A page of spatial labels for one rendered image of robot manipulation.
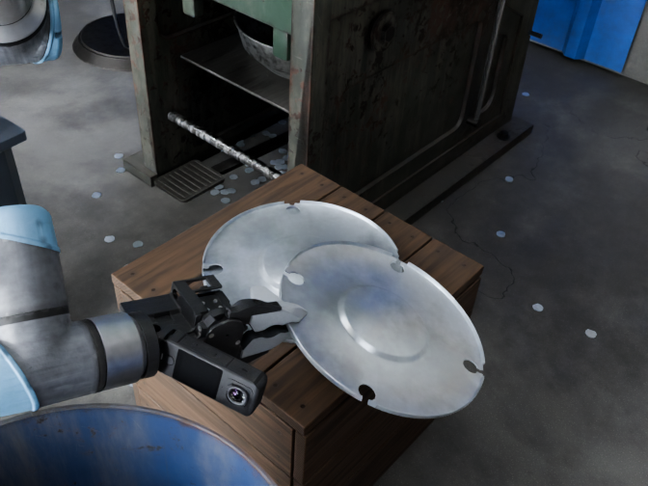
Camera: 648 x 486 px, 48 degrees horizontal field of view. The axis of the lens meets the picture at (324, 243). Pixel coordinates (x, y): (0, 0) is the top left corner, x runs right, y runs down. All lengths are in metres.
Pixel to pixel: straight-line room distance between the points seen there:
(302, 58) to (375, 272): 0.44
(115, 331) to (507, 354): 0.92
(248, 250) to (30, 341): 0.44
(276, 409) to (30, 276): 0.34
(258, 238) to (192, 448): 0.43
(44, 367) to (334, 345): 0.33
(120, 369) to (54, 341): 0.07
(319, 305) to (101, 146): 1.19
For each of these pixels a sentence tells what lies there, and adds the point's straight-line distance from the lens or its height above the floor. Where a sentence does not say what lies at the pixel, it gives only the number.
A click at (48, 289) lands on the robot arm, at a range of 0.73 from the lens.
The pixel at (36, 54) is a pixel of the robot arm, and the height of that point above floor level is 0.58.
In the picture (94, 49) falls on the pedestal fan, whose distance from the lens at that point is 2.41.
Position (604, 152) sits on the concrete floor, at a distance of 2.16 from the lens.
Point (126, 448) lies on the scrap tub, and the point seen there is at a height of 0.41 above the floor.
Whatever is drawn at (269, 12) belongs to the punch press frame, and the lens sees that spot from 1.39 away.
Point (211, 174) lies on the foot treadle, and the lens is 1.57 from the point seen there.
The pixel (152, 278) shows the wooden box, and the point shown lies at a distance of 1.06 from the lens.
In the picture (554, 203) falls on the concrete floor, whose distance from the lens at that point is 1.90.
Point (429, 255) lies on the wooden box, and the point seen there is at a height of 0.35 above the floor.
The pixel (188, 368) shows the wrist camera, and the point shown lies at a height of 0.48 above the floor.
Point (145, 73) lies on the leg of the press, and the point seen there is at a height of 0.30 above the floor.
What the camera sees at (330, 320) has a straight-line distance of 0.89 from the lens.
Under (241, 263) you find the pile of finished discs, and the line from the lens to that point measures 1.05.
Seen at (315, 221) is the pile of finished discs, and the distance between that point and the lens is 1.13.
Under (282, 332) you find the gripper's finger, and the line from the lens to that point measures 0.85.
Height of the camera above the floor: 1.07
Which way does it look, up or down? 41 degrees down
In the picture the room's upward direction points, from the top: 4 degrees clockwise
